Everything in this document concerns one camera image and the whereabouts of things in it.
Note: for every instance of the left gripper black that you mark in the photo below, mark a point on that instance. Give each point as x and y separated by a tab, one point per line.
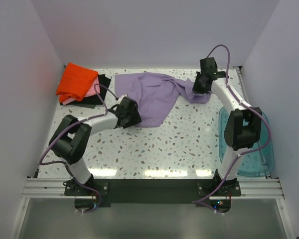
135	119

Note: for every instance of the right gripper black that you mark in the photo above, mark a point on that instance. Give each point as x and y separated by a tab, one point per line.
195	87

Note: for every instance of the lilac polo shirt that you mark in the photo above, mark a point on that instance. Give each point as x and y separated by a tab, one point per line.
156	94

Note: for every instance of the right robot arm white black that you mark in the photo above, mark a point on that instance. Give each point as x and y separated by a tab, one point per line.
243	127

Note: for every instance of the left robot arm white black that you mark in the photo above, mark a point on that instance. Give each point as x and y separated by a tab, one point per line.
70	140

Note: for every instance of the folded pink t shirt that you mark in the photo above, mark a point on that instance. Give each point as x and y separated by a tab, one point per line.
92	89

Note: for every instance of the folded orange t shirt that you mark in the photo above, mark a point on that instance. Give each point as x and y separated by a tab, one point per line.
75	82

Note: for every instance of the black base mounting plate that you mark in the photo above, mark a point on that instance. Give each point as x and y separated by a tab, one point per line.
106	192

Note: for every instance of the teal plastic basket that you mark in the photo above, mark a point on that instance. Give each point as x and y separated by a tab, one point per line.
256	164

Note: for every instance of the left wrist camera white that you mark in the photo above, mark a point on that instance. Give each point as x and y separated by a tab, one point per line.
121	98

